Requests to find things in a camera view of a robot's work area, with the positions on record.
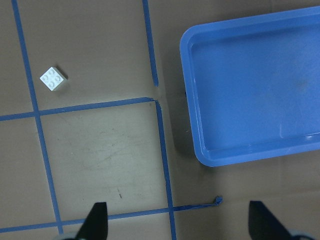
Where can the white block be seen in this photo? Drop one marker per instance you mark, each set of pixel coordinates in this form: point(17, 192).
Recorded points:
point(53, 79)

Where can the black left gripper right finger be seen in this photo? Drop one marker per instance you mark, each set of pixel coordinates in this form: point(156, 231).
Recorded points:
point(263, 225)

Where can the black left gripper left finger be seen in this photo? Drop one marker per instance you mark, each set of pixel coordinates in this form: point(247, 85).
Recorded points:
point(95, 226)

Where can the blue plastic tray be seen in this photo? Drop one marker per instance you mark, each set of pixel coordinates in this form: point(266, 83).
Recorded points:
point(253, 86)

